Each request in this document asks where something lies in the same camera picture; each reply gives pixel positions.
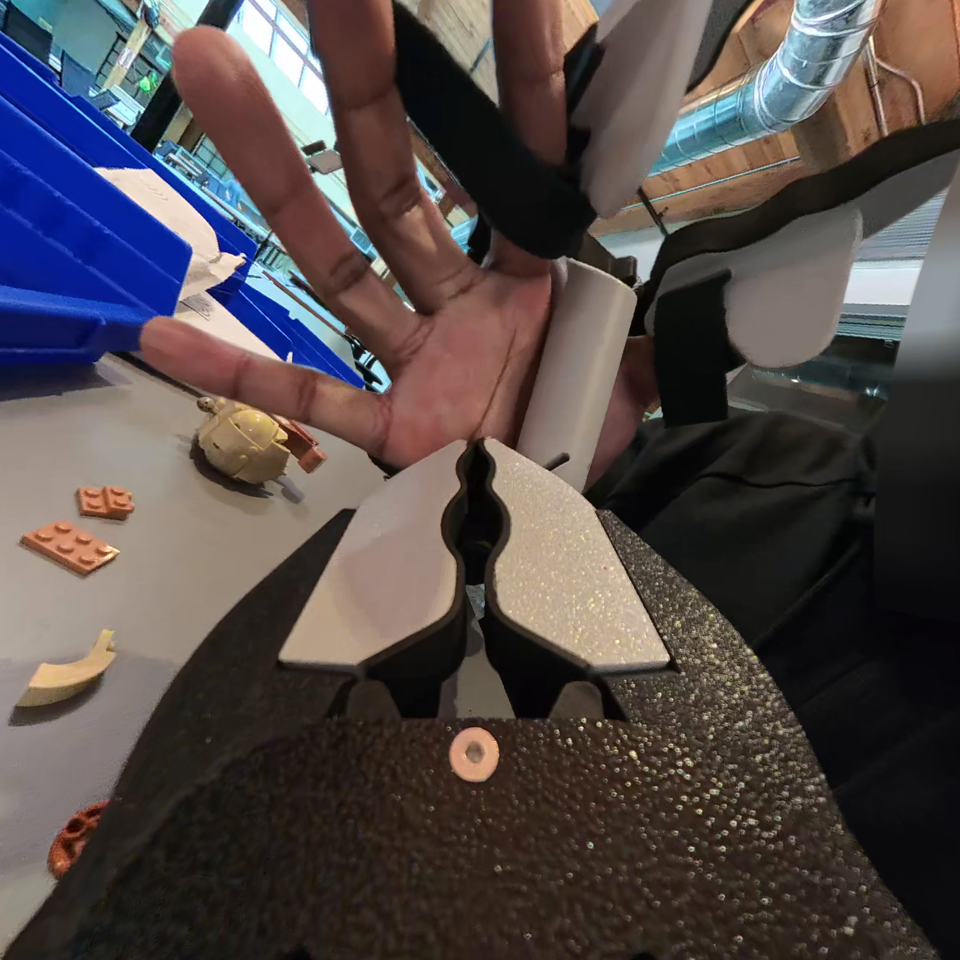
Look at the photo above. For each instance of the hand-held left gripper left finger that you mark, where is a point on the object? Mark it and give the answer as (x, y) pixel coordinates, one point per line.
(375, 577)

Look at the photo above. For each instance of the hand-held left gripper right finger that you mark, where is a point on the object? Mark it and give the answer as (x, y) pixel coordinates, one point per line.
(577, 577)

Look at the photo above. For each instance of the blue plastic bin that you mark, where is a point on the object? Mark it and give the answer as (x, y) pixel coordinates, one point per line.
(300, 337)
(60, 247)

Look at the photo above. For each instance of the person's right hand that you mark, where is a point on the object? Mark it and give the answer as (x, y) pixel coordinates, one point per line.
(465, 352)

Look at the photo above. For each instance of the person's black clothing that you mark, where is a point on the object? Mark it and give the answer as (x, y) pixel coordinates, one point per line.
(750, 525)

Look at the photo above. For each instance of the tan brick model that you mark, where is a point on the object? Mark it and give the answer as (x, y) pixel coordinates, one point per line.
(240, 442)

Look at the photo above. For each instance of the square orange brick plate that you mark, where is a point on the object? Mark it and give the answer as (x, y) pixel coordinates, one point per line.
(105, 502)

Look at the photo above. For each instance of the long orange brick plate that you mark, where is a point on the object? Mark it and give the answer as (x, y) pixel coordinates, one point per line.
(71, 547)

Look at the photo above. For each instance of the tan quarter arch brick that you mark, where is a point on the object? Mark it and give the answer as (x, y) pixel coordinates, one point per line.
(64, 675)

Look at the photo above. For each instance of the red-brown round brick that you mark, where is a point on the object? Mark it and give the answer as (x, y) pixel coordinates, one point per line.
(75, 840)

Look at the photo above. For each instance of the crumpled white paper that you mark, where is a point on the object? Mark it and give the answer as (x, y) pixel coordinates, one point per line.
(172, 217)

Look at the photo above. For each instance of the silver ceiling duct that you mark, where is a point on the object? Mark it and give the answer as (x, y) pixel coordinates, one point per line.
(780, 75)

